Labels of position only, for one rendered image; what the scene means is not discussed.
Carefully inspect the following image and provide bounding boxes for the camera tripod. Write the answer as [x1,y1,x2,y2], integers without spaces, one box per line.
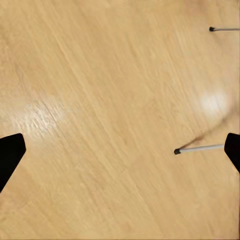
[174,27,240,155]

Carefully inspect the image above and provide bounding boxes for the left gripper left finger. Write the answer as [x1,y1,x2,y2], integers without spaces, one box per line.
[0,133,26,193]

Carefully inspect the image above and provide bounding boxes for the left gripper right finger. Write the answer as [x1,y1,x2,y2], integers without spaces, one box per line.
[224,132,240,173]

